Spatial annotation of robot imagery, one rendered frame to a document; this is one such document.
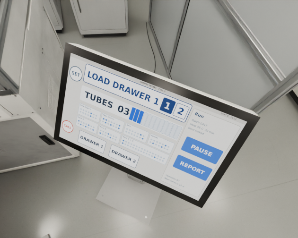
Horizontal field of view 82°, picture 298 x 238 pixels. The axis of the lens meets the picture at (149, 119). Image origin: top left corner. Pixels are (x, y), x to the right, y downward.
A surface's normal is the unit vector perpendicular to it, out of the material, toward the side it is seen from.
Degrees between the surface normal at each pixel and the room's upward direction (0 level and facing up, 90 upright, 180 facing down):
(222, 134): 50
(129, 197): 3
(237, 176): 0
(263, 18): 90
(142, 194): 3
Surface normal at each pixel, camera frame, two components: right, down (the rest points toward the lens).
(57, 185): 0.08, -0.47
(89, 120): -0.25, 0.31
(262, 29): -0.97, 0.16
